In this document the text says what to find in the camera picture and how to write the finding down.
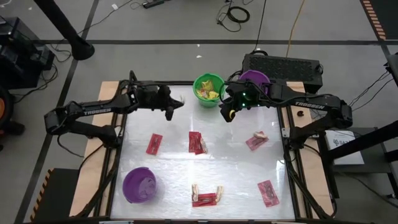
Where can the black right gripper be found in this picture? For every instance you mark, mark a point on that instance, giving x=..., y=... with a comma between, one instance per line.
x=255, y=96

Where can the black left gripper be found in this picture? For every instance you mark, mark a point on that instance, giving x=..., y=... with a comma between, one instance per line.
x=149, y=98

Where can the yellow sour candy packet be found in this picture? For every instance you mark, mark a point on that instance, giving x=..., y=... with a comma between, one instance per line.
x=214, y=95
x=201, y=93
x=207, y=85

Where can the red candy packet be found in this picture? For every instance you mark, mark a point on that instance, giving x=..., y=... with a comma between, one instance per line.
x=154, y=144
x=197, y=150
x=192, y=140
x=255, y=143
x=203, y=199
x=268, y=193

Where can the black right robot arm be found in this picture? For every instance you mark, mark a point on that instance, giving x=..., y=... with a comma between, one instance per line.
x=311, y=104

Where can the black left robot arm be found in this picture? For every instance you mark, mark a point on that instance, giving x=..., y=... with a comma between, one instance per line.
x=93, y=109

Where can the green halloween bucket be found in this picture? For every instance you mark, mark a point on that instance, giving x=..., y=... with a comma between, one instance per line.
x=210, y=104

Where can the purple halloween bucket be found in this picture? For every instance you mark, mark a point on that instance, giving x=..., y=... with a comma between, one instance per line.
x=255, y=76
x=140, y=186

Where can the black computer case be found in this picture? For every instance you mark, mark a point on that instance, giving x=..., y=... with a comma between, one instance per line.
x=281, y=70

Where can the black power strip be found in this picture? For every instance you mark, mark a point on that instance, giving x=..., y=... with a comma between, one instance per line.
x=153, y=3

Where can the plywood board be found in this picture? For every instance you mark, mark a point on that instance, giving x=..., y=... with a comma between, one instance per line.
x=88, y=174
x=311, y=174

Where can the white labelled box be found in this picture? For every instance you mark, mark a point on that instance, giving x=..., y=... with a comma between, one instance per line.
x=343, y=149

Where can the black pole stand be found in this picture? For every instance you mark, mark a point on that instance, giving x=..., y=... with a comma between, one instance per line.
x=65, y=28

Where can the black mat orange stripes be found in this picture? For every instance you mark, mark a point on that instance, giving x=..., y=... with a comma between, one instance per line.
x=385, y=15
x=59, y=193

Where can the black metal beam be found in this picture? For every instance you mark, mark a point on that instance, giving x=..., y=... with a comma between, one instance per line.
x=367, y=140

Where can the black equipment cart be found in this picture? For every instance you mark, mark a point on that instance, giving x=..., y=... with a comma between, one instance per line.
x=21, y=56

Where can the black orange wheeled device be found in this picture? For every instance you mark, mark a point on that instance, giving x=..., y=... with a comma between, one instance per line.
x=6, y=124

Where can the black table frame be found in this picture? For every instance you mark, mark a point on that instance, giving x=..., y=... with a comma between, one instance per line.
x=280, y=118

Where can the silver metal bracket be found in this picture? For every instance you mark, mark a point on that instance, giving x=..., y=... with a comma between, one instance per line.
x=285, y=132

